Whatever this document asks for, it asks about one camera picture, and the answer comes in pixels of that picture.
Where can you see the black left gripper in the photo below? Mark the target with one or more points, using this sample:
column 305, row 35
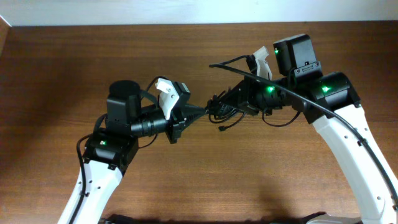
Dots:
column 180, row 117

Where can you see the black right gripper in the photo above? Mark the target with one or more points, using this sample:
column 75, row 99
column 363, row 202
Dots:
column 246, row 94

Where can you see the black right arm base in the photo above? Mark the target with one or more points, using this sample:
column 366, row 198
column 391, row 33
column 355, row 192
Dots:
column 324, row 218

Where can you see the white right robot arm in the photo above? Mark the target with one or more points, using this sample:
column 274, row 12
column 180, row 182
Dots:
column 332, row 106

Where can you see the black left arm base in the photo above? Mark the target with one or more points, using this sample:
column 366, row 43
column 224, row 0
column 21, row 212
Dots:
column 118, row 219

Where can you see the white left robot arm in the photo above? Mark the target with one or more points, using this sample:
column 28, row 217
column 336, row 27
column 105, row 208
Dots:
column 105, row 154

